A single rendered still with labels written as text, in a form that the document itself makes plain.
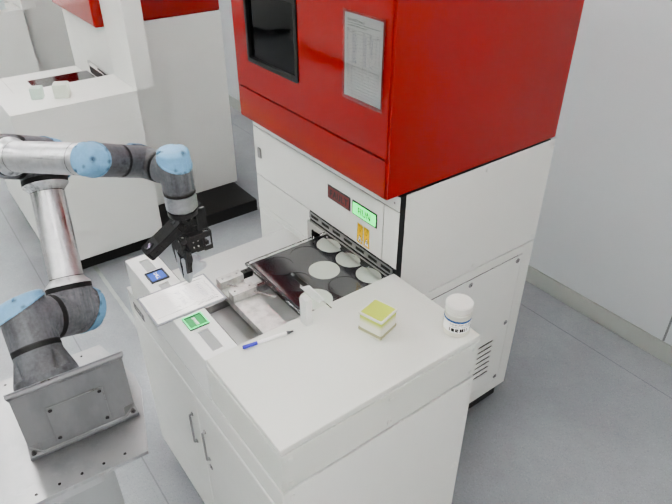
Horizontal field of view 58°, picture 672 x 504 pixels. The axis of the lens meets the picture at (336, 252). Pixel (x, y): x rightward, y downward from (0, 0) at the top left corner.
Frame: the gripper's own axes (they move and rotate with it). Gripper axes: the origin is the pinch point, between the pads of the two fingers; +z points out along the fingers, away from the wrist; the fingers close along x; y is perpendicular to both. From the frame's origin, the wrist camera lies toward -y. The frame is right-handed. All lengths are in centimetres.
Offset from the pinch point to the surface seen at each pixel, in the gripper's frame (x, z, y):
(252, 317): 1.3, 22.7, 18.3
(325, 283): -0.2, 20.8, 43.7
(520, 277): -15, 45, 124
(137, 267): 34.2, 14.7, -2.3
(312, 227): 26, 18, 57
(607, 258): -7, 74, 207
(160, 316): 7.5, 14.4, -6.1
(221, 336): -9.3, 14.7, 3.5
